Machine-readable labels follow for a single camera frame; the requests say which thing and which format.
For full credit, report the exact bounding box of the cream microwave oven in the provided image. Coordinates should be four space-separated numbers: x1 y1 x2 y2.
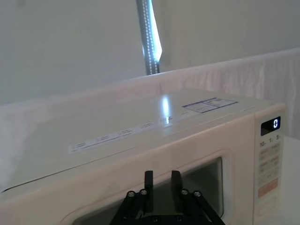
0 88 286 225

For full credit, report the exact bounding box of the white curtain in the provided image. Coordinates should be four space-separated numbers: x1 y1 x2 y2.
0 0 300 188

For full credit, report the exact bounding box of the grey striped post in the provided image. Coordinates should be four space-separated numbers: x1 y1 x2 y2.
136 0 163 76

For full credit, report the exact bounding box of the white table cloth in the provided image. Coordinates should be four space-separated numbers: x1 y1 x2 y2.
276 136 300 225

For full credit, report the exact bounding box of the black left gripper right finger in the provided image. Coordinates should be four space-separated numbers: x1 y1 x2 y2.
171 170 225 225

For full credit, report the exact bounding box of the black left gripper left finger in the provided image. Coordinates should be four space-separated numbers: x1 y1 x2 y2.
109 170 154 225

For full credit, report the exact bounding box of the grey oven control panel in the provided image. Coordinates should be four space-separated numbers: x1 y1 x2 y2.
255 110 285 225

